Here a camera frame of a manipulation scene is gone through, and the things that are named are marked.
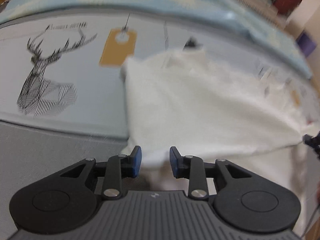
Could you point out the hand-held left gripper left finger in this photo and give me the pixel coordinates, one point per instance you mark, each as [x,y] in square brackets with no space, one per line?
[137,160]

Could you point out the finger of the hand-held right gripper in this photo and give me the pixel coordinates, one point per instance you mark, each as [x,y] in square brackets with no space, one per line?
[313,142]

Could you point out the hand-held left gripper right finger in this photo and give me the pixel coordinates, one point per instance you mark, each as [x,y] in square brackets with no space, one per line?
[173,163]

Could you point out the white long-sleeve shirt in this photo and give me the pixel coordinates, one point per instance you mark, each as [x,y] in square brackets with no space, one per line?
[200,105]

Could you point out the grey printed bed sheet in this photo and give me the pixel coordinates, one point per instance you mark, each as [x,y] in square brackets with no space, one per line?
[75,92]

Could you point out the purple box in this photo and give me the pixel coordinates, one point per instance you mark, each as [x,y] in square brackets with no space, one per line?
[307,46]

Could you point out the dark red cushion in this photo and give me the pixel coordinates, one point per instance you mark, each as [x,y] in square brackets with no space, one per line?
[287,0]

